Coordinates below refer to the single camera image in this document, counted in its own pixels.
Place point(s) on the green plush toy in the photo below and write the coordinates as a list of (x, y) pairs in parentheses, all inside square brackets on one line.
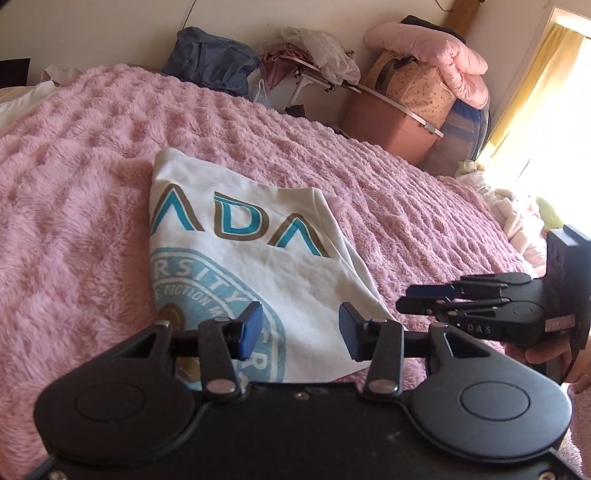
[(548, 214)]

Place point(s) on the white cloth at bed edge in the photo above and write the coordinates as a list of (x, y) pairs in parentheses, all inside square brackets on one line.
[(19, 101)]

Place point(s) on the white Nevada sweatshirt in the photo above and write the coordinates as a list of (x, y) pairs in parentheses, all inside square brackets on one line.
[(219, 241)]

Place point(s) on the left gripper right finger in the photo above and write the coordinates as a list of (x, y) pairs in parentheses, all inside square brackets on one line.
[(380, 341)]

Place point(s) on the patterned beige storage bag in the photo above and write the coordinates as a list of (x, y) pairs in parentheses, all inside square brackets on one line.
[(417, 85)]

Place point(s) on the pink fluffy blanket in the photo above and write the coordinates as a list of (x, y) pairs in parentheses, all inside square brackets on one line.
[(75, 180)]

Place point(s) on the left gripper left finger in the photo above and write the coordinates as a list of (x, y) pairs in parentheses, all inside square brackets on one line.
[(222, 340)]

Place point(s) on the right hand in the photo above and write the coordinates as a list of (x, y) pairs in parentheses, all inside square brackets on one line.
[(574, 370)]

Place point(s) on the brown plastic storage box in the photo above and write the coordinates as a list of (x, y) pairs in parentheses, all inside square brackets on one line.
[(380, 121)]

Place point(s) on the clothes pile on table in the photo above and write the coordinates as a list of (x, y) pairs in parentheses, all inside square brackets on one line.
[(319, 49)]

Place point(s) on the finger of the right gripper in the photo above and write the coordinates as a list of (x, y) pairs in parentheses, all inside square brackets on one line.
[(434, 306), (461, 289)]

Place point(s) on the pale pink crumpled bedding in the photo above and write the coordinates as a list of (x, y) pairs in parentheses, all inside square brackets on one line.
[(518, 216)]

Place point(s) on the white plastic bag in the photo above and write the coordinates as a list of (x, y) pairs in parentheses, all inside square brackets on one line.
[(259, 94)]

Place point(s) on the dark blue bag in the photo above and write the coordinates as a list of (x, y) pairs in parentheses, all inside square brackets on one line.
[(212, 62)]

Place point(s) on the blue storage container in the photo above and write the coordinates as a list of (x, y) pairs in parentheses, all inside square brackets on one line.
[(464, 134)]

